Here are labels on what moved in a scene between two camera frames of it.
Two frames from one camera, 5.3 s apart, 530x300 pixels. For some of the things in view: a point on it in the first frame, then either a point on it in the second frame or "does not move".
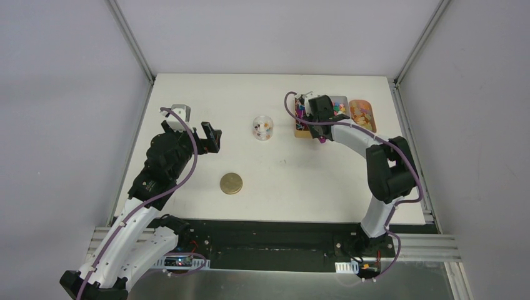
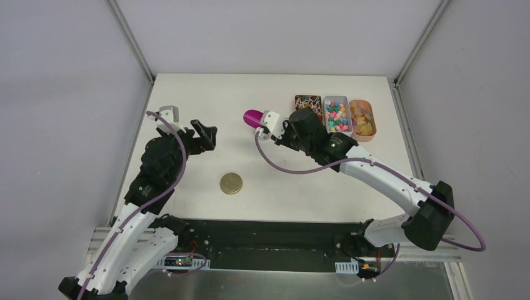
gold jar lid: (231, 183) does not move
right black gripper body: (314, 130) to (290, 140)
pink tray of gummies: (362, 113) does not move
